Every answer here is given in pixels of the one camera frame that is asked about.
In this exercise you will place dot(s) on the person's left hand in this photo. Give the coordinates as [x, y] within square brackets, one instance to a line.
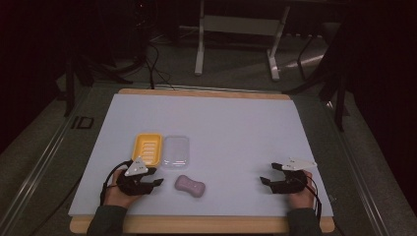
[117, 193]

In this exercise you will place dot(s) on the white metal table frame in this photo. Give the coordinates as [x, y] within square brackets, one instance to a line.
[241, 39]

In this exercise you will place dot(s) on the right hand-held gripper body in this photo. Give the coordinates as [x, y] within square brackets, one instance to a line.
[293, 175]

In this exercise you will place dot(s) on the clear plastic soap dish lid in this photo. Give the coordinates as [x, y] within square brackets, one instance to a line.
[176, 152]

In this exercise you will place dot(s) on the pink soap bar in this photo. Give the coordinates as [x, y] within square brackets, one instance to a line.
[190, 186]

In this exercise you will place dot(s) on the black stand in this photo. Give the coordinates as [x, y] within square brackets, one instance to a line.
[95, 65]

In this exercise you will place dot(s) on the white table mat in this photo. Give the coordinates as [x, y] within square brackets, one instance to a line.
[209, 147]

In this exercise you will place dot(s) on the black chair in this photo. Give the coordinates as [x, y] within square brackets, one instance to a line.
[327, 75]

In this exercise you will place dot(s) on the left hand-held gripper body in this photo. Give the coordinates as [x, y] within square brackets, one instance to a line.
[132, 178]

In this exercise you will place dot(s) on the person's right hand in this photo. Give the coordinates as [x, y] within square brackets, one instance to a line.
[303, 195]

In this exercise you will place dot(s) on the yellow soap dish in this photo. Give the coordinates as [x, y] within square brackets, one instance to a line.
[147, 149]

